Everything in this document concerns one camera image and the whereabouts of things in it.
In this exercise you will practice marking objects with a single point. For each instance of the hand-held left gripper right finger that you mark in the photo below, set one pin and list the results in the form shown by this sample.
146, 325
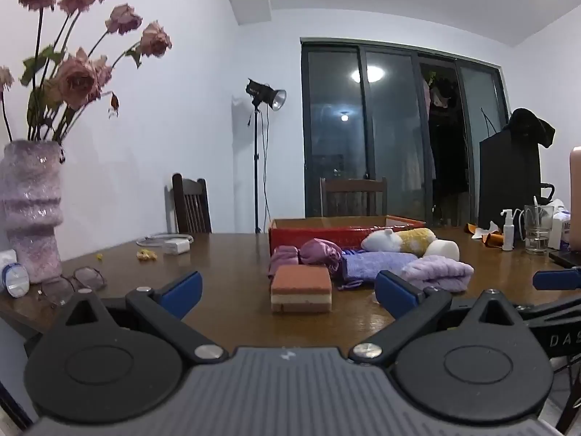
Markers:
395, 295

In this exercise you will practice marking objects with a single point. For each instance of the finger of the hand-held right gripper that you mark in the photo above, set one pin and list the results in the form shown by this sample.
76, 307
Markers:
558, 278
544, 312

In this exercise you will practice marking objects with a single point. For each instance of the white drink carton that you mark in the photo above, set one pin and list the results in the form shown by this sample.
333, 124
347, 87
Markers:
563, 231

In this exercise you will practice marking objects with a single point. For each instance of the white power adapter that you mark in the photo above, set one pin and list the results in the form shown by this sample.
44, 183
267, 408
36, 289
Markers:
177, 247

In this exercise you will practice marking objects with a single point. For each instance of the white spray bottle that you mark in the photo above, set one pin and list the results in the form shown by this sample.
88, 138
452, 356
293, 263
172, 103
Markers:
507, 236

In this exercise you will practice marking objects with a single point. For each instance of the dark wooden slatted chair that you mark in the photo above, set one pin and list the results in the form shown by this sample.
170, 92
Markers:
354, 186
190, 204

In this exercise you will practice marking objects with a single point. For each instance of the black jacket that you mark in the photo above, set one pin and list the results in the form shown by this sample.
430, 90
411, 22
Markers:
526, 122

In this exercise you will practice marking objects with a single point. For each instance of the studio light on stand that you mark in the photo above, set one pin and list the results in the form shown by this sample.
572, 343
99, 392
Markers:
265, 95

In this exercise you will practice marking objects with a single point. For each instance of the dark framed sliding glass door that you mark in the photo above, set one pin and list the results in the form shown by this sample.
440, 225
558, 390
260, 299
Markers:
336, 145

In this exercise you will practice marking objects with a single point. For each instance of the dried pink rose bouquet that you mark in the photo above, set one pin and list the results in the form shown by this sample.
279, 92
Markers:
75, 77

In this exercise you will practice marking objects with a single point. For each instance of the pink satin cloth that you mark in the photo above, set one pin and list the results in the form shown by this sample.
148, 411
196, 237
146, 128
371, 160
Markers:
320, 252

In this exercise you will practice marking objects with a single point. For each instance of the white and yellow plush toy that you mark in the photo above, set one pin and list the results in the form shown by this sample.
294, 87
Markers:
408, 240

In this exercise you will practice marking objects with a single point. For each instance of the brick red layered sponge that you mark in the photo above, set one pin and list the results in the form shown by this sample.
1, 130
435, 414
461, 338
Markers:
299, 281

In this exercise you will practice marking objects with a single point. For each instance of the mauve folded cloth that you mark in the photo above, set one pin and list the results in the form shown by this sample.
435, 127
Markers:
283, 259

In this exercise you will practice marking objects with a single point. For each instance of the red cardboard box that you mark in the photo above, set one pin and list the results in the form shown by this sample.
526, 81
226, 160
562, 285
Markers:
317, 236

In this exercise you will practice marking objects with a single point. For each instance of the small white plastic case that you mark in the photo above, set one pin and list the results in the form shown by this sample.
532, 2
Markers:
16, 281

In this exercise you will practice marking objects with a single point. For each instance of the thin-framed eyeglasses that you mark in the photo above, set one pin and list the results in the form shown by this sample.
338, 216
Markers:
56, 288

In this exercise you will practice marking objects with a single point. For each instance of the yellow crumpled wrapper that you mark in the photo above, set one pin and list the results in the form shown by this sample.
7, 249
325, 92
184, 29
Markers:
147, 254

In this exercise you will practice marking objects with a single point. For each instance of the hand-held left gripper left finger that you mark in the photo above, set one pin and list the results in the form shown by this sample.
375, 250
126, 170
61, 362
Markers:
181, 288

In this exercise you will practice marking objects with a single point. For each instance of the black flat monitor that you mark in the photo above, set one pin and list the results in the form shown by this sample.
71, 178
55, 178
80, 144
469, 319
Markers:
508, 177

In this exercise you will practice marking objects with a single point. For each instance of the pink laptop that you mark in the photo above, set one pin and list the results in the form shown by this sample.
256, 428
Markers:
576, 190

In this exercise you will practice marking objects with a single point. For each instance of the lavender fluffy towel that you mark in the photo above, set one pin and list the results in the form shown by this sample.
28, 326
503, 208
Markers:
435, 272

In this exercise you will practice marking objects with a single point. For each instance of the white foam sponge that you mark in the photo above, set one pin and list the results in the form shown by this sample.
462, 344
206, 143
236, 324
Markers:
442, 250

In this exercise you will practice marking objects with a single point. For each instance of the hanging clothes behind glass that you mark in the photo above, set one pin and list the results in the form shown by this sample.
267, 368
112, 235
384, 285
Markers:
438, 93

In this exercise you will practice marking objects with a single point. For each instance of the lilac glazed ceramic vase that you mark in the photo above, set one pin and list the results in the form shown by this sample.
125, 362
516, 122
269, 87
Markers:
29, 209

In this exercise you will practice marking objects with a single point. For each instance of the periwinkle terry towel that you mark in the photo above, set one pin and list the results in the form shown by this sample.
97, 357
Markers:
372, 265

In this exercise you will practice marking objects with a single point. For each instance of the clear drinking glass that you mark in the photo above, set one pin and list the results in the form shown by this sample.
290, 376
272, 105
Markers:
538, 236

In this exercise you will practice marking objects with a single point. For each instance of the orange wrapper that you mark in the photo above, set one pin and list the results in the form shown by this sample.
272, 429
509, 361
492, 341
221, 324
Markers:
492, 238

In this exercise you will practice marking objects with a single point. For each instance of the crumpled white tissue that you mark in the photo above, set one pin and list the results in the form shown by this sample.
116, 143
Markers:
483, 230

